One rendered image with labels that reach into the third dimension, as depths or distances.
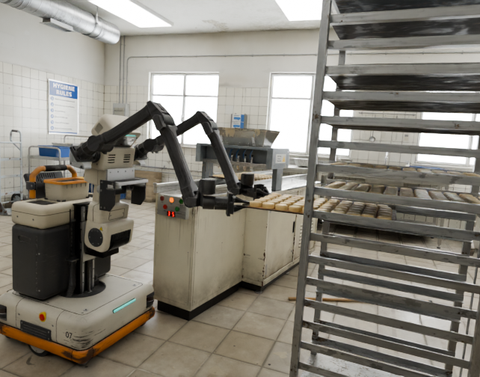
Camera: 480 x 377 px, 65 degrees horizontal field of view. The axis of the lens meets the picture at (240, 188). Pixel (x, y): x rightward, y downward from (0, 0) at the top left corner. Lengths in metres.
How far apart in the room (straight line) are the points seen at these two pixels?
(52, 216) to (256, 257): 1.55
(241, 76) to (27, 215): 4.88
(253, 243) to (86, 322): 1.43
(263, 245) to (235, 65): 4.21
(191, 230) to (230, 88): 4.42
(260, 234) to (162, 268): 0.81
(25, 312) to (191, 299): 0.94
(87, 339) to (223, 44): 5.50
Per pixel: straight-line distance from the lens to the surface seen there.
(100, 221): 2.15
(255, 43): 6.60
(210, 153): 3.25
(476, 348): 1.57
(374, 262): 1.93
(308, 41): 6.39
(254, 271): 3.08
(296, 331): 1.61
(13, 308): 2.48
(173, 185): 2.68
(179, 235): 2.51
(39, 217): 2.23
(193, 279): 2.55
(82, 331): 2.16
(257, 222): 2.97
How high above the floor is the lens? 1.23
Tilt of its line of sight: 7 degrees down
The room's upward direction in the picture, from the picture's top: 4 degrees clockwise
